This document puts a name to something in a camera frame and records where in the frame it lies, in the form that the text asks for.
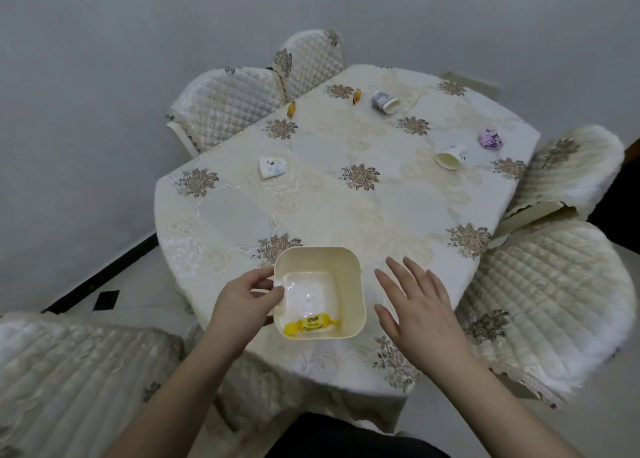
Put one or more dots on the person's right hand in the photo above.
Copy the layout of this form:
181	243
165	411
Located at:
425	317

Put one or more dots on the person's left hand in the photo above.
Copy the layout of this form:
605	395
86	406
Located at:
235	307

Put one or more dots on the person's right thumb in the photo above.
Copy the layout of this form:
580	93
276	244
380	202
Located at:
386	318

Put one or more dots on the person's left thumb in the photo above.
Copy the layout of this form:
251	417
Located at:
270	293

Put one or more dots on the person's right middle finger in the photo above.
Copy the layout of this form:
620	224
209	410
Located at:
402	278

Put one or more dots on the person's right little finger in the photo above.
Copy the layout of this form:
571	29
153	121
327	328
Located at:
439	285

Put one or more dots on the cream square plastic bowl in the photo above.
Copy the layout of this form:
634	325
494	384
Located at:
320	292

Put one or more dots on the person's right forearm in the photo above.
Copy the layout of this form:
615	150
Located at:
490	407

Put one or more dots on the person's left forearm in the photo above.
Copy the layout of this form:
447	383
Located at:
175	397

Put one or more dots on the yellow wrapped candy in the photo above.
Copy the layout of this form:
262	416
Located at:
312	325

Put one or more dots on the cream floral tablecloth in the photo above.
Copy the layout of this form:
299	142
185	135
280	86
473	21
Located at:
345	197

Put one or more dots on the quilted cream chair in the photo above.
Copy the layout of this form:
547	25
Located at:
225	107
550	307
570	167
312	62
75	382

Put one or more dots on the person's dark trousers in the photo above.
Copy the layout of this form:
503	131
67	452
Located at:
350	437

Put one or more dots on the white crumpled packet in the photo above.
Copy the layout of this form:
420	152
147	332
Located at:
272	166

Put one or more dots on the white paper cup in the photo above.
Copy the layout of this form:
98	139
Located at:
451	157

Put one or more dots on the purple crumpled wrapper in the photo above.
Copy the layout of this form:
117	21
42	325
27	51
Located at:
491	139

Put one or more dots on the crumpled grey paper cup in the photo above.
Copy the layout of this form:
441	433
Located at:
385	102

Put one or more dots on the small orange candy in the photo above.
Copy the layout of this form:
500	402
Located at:
290	109

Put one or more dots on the orange and black candy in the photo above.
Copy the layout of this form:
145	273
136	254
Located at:
357	96

